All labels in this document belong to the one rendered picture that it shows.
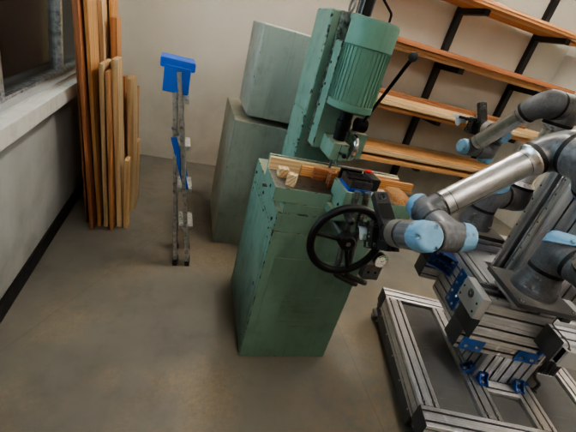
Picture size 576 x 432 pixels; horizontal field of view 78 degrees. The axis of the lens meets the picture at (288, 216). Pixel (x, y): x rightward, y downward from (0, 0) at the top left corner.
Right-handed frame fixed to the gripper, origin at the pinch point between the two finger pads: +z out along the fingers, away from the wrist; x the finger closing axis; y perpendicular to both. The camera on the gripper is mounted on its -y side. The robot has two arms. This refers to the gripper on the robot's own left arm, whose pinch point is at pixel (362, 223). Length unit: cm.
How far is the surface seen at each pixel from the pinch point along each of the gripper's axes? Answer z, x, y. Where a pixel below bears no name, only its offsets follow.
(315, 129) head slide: 36, -6, -38
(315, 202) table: 23.6, -8.8, -6.5
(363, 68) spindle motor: 8, 1, -54
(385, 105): 191, 108, -109
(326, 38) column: 27, -7, -72
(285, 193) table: 22.0, -21.2, -9.1
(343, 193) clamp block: 13.3, -1.8, -10.2
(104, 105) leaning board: 111, -106, -56
